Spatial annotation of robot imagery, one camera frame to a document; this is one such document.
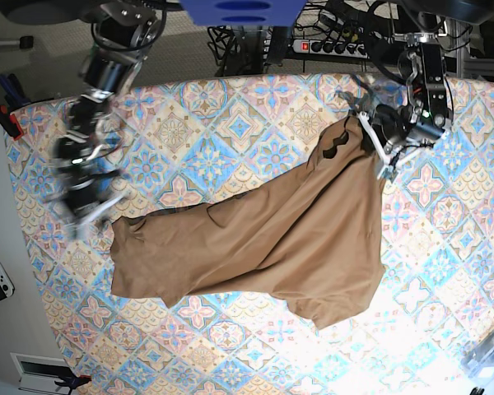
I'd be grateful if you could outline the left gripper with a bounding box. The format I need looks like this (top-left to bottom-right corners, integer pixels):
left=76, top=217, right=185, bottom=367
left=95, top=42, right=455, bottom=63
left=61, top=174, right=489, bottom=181
left=356, top=109, right=432, bottom=181

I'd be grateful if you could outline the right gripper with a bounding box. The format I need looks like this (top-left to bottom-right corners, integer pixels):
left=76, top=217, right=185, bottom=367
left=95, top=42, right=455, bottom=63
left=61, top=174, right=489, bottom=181
left=44, top=188, right=126, bottom=240

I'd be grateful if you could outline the brown t-shirt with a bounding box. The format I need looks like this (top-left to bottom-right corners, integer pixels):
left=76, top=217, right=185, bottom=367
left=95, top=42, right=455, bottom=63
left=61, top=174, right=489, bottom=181
left=110, top=116, right=384, bottom=329

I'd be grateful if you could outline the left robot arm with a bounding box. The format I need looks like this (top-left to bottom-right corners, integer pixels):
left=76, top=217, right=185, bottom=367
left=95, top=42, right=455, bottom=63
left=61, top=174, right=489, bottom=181
left=353, top=1, right=454, bottom=181

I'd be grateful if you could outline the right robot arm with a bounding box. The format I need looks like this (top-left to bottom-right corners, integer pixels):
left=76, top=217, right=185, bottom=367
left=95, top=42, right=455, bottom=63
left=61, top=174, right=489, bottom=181
left=46, top=1, right=168, bottom=239

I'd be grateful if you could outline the patterned tablecloth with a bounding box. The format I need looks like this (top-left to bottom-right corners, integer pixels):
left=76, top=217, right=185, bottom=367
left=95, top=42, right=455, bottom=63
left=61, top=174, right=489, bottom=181
left=6, top=74, right=494, bottom=394

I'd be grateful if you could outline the black power strip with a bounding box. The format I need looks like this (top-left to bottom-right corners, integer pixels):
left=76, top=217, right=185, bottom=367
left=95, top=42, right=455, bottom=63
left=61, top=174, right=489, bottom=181
left=291, top=39, right=368, bottom=59

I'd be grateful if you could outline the red black clamp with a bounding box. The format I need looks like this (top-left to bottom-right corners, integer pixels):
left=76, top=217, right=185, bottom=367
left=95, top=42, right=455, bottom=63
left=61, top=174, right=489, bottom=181
left=0, top=73, right=30, bottom=141

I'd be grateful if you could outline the orange black clamp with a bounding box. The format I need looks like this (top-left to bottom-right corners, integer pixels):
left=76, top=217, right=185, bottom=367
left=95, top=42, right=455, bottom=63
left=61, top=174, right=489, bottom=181
left=54, top=369, right=91, bottom=393

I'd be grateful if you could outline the white tray box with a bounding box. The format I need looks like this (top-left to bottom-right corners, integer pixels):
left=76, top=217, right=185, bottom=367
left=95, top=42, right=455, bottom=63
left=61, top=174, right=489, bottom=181
left=10, top=352, right=72, bottom=394

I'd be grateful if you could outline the clear plastic box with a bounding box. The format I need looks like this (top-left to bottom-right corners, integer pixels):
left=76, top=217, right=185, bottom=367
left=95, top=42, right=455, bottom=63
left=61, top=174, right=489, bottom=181
left=461, top=330, right=494, bottom=387

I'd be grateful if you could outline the blue plate overhead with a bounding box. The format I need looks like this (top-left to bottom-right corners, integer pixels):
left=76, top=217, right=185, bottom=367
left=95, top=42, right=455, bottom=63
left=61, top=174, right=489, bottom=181
left=179, top=0, right=306, bottom=26

